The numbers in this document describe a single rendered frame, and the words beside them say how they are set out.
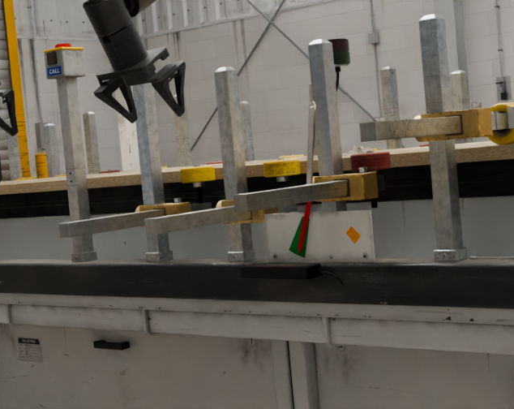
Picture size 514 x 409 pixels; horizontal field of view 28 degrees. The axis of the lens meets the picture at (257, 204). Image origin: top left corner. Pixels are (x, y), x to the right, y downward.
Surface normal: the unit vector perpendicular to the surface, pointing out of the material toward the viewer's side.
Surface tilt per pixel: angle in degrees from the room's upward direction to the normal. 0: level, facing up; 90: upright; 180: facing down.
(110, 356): 90
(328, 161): 90
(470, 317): 90
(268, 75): 90
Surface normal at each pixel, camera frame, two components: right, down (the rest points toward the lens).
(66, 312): -0.63, 0.10
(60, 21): 0.77, -0.04
